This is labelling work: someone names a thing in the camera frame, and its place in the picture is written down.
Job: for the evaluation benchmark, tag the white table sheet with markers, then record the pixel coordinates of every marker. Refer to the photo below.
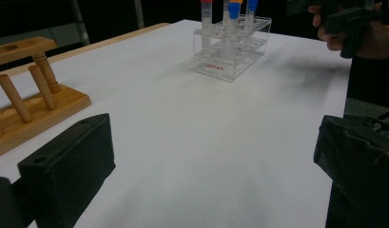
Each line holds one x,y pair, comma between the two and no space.
182,142

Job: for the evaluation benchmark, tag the blue cap test tube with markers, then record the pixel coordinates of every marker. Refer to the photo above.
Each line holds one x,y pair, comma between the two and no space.
252,4
234,11

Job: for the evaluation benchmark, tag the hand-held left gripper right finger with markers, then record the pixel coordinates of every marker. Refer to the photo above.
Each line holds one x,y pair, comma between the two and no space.
357,164

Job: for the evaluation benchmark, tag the clear acrylic test tube rack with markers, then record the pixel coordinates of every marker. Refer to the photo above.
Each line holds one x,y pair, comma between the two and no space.
227,71

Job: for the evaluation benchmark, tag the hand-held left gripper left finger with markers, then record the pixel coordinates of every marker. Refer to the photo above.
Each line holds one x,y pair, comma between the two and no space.
71,171

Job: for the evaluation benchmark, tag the wooden test tube rack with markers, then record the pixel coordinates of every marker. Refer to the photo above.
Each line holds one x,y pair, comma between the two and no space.
65,101

